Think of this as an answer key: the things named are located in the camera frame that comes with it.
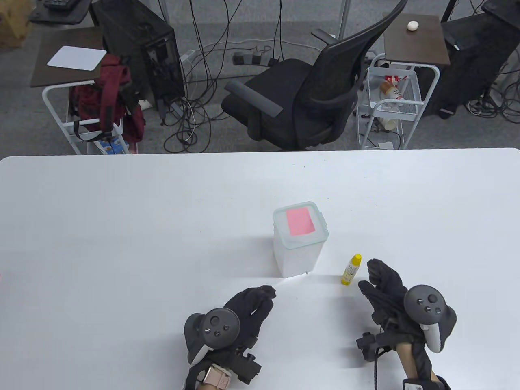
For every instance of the person's left hand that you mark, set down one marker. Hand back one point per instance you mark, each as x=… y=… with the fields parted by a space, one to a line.
x=252 y=306

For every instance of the person's right hand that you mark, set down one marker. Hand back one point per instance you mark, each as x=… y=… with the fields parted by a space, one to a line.
x=386 y=292

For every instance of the yellow liquid glue tube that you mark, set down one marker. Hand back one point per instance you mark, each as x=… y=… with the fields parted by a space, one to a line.
x=351 y=270

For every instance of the clear plastic container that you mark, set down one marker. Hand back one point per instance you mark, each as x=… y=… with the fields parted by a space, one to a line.
x=298 y=260

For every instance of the pink card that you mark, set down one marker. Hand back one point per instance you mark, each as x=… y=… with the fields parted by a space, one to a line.
x=300 y=221

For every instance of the black wrist sensor box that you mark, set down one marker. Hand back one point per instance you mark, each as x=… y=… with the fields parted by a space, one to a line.
x=418 y=385

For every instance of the black wristband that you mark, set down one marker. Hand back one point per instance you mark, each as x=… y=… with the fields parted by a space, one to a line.
x=445 y=384

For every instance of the white paper cup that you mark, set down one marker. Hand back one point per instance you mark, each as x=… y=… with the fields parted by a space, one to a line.
x=390 y=124

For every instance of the white bottle brown cap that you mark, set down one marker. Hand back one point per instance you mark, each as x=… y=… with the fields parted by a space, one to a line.
x=392 y=91

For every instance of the blue printed box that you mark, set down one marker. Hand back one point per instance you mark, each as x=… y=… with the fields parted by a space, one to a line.
x=111 y=147

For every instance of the red and white packet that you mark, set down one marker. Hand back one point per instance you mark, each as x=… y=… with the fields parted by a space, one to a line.
x=392 y=78

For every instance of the black mesh office chair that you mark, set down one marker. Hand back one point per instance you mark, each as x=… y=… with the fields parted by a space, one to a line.
x=280 y=85

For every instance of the white power adapter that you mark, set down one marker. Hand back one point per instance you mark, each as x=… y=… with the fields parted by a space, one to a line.
x=145 y=104

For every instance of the white basket cart brown top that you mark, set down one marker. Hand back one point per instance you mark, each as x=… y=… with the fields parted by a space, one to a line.
x=422 y=48

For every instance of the dark red backpack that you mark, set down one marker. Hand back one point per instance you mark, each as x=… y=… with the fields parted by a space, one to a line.
x=97 y=97

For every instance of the large black case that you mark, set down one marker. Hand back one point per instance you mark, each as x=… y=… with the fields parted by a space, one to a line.
x=475 y=44

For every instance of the small white round object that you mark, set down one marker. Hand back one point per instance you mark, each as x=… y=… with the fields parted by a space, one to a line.
x=412 y=26

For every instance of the grey metal pole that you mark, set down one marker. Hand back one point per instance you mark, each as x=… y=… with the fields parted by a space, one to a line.
x=344 y=16

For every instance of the black computer tower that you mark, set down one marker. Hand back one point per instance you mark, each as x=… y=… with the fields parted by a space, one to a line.
x=130 y=28

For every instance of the white mouse pad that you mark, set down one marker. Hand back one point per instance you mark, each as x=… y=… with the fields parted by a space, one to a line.
x=77 y=58

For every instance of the white side table brown top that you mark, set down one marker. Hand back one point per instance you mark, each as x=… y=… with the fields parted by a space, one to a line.
x=44 y=73

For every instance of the black keyboard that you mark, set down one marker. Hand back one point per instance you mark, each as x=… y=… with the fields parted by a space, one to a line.
x=59 y=3

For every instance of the brown cardboard box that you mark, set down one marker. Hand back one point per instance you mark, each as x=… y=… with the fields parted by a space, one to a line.
x=10 y=28

